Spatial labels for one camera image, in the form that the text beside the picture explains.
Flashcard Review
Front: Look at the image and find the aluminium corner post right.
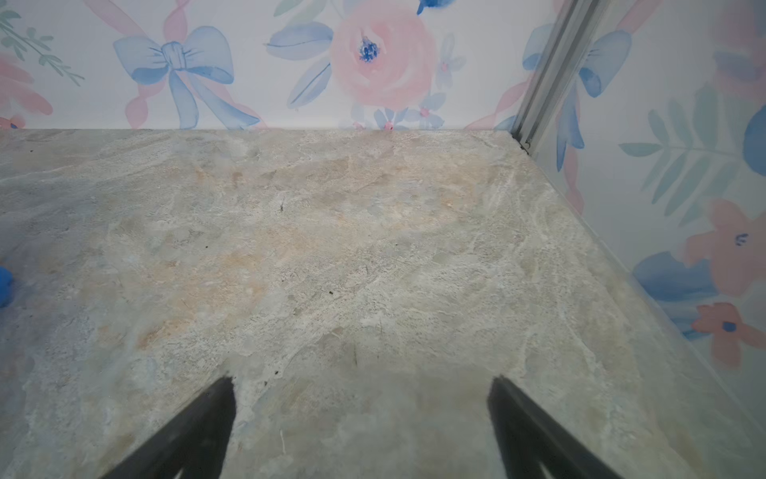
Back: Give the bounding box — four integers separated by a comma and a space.
510, 0, 610, 155

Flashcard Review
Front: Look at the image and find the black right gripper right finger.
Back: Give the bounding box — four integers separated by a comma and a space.
487, 376, 620, 479

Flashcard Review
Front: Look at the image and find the blue plastic bin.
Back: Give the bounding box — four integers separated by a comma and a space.
0, 267, 14, 307

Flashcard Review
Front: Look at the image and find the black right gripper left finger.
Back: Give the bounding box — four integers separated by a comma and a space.
105, 376, 237, 478

